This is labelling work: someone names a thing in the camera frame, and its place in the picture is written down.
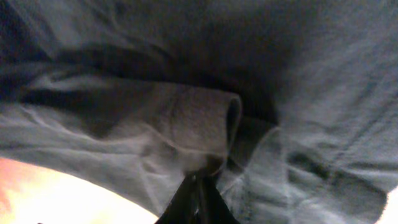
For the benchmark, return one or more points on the dark green Nike t-shirt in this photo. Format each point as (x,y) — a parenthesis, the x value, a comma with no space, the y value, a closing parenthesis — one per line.
(290,107)

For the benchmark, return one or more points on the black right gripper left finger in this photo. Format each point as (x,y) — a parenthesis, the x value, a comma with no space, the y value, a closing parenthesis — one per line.
(183,205)

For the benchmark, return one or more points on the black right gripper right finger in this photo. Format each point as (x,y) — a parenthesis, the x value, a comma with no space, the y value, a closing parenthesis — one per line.
(211,206)

